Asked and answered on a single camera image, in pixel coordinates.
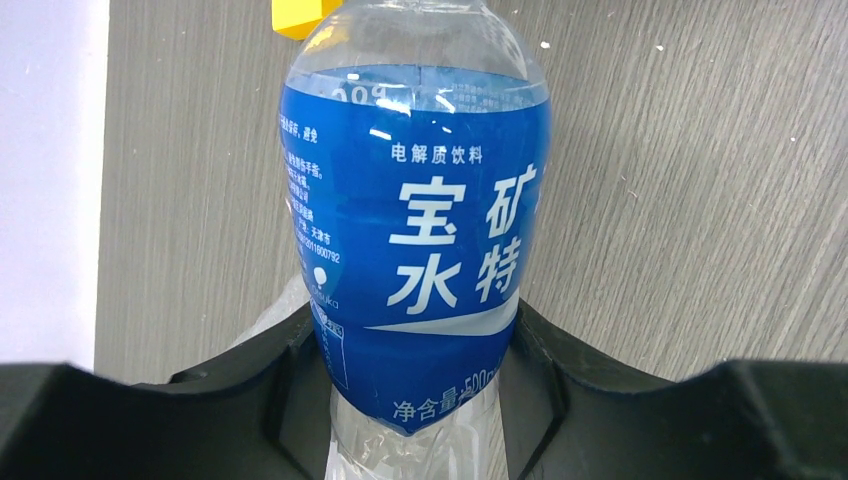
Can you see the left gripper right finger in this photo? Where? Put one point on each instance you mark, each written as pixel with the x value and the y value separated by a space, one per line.
pixel 569 411

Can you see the blue label water bottle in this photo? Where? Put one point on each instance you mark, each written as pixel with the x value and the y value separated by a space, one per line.
pixel 416 135

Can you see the yellow block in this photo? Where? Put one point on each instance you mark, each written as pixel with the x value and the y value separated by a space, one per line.
pixel 296 19

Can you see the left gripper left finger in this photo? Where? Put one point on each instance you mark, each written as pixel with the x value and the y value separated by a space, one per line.
pixel 256 411

